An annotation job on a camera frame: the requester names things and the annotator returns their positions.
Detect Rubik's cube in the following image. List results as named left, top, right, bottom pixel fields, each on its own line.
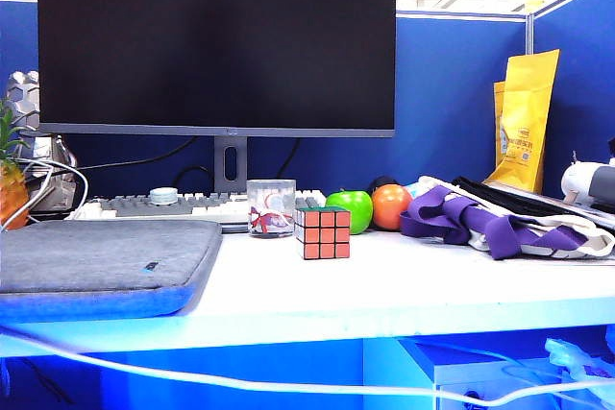
left=293, top=205, right=353, bottom=261

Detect green apple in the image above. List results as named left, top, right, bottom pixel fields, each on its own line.
left=325, top=187, right=375, bottom=235

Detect black round object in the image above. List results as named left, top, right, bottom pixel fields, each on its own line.
left=367, top=173, right=400, bottom=193

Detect orange fruit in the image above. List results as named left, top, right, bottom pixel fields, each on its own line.
left=371, top=183, right=414, bottom=231

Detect grey monitor stand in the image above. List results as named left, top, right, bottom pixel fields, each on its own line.
left=213, top=135, right=249, bottom=195

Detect white round keyboard knob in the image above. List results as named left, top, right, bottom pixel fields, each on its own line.
left=148, top=186, right=180, bottom=205

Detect grey and white keyboard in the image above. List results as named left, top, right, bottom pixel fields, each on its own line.
left=64, top=188, right=328, bottom=227

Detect black computer monitor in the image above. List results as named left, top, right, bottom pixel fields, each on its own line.
left=36, top=0, right=398, bottom=138

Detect black folded cloth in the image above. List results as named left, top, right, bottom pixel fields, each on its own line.
left=451, top=175, right=615, bottom=231

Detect small yellow pouch bag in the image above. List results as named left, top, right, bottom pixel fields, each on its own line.
left=492, top=79, right=507, bottom=161

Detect large yellow pouch bag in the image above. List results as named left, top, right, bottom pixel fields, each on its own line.
left=483, top=48, right=561, bottom=194

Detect grey felt laptop sleeve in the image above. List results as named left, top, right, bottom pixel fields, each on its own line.
left=0, top=218, right=225, bottom=325

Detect white drawer cabinet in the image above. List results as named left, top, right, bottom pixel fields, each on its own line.
left=398, top=336, right=615, bottom=410

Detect white and grey device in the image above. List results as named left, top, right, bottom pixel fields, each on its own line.
left=560, top=150, right=615, bottom=214

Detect toy pineapple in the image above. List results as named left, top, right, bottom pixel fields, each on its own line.
left=0, top=97, right=31, bottom=231

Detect silver robot figurine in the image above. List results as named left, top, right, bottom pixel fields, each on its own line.
left=4, top=69, right=81, bottom=212

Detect clear plastic bag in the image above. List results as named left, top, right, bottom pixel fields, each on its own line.
left=545, top=337, right=615, bottom=410

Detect short black cable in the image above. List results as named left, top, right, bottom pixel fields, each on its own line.
left=275, top=136, right=302, bottom=179

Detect looped black cable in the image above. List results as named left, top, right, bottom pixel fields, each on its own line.
left=172, top=164, right=216, bottom=191

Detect canvas tote with purple straps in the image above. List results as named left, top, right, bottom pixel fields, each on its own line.
left=399, top=174, right=615, bottom=261

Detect long black monitor cable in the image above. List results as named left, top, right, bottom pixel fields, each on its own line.
left=76, top=135, right=199, bottom=172

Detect long white cable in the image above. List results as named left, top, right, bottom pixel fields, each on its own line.
left=0, top=326, right=615, bottom=406

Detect thin white looped cable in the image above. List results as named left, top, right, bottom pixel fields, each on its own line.
left=0, top=155, right=90, bottom=231

